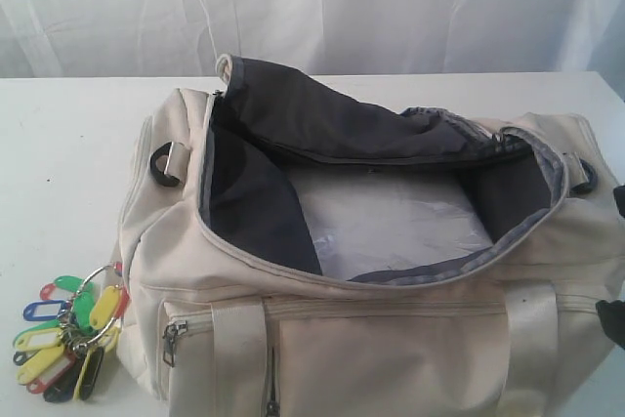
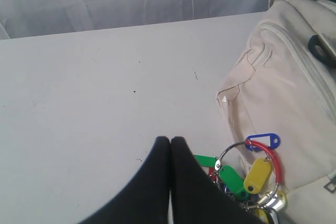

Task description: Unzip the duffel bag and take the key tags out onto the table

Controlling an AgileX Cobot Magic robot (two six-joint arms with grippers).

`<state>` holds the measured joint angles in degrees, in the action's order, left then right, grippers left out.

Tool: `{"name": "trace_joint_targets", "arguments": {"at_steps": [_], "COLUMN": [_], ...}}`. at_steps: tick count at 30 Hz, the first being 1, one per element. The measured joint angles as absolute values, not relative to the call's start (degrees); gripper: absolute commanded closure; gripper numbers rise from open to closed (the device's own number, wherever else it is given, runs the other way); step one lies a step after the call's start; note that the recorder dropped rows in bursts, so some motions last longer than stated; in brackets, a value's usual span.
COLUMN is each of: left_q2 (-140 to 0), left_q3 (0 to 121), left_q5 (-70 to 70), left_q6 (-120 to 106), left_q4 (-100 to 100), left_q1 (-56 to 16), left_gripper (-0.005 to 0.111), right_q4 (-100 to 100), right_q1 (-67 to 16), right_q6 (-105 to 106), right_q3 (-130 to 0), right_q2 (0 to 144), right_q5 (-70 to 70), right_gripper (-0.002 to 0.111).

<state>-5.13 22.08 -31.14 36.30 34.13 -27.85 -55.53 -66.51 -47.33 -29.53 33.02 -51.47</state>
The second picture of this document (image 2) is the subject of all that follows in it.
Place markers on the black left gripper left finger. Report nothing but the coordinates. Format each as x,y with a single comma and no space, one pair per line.
145,198

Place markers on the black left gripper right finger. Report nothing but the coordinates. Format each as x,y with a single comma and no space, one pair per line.
194,197

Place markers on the colourful key tag bunch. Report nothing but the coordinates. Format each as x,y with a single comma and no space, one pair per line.
258,192

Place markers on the cream fabric duffel bag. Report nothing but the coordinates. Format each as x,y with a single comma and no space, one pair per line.
284,83

